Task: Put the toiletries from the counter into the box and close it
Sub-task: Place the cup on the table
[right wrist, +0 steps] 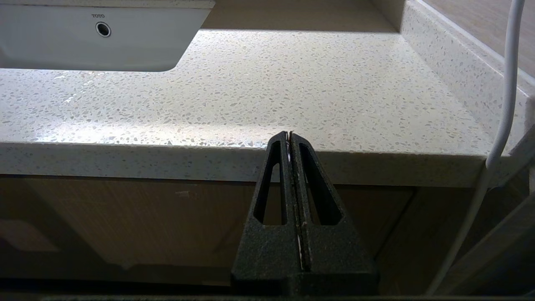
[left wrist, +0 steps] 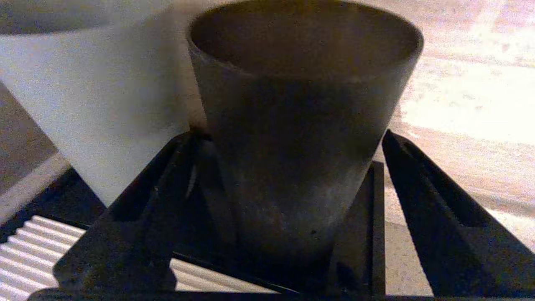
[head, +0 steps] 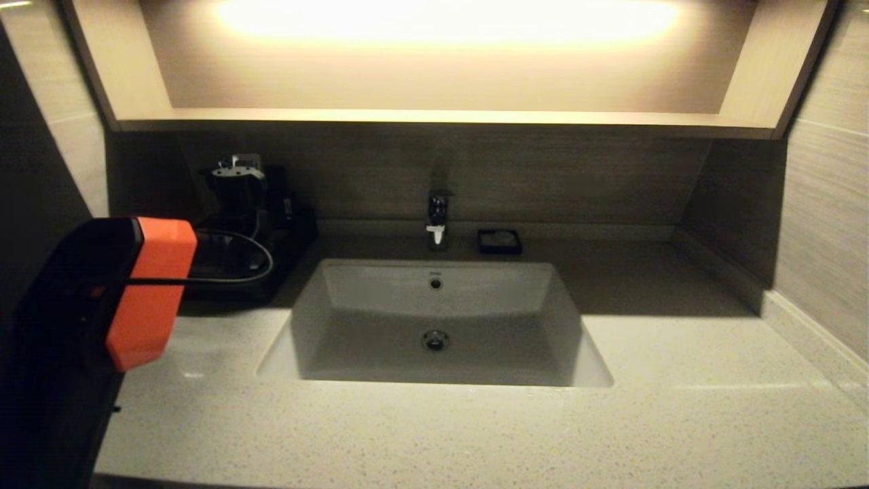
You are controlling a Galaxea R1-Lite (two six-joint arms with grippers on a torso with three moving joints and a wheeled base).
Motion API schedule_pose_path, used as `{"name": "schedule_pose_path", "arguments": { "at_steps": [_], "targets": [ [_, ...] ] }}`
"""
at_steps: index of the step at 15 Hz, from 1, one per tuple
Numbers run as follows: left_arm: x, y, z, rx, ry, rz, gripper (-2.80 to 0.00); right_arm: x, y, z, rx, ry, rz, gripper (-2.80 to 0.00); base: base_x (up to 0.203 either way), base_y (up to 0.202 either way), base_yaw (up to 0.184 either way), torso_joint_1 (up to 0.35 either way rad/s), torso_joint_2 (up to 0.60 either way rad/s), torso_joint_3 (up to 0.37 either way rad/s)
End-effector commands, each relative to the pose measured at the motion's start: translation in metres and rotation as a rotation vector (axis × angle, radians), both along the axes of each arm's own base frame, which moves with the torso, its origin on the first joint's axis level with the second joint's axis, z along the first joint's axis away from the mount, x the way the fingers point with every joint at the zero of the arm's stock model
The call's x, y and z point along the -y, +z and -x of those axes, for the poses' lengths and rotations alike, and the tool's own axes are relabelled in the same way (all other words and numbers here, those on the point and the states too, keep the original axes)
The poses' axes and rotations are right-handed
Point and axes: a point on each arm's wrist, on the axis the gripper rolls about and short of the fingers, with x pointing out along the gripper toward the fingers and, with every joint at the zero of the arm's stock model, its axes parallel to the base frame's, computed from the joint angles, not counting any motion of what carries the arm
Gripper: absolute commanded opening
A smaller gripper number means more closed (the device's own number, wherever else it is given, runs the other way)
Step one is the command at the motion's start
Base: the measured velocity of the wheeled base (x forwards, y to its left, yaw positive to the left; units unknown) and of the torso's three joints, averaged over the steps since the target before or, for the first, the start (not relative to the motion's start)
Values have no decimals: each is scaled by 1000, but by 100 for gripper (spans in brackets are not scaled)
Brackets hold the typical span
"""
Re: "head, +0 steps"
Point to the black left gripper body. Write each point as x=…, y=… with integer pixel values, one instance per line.
x=237, y=204

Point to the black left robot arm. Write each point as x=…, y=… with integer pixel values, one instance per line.
x=68, y=305

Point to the black amenity drawer box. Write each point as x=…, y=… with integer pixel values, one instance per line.
x=288, y=251

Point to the chrome faucet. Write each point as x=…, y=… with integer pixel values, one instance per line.
x=438, y=210

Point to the chrome sink drain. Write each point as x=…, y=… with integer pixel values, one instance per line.
x=436, y=341

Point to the white sink basin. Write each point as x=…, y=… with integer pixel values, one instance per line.
x=475, y=299

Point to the black soap dish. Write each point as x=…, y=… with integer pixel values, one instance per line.
x=499, y=252

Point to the warm light strip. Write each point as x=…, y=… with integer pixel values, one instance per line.
x=441, y=24

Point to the wooden wall shelf niche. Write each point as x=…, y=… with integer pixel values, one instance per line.
x=122, y=68

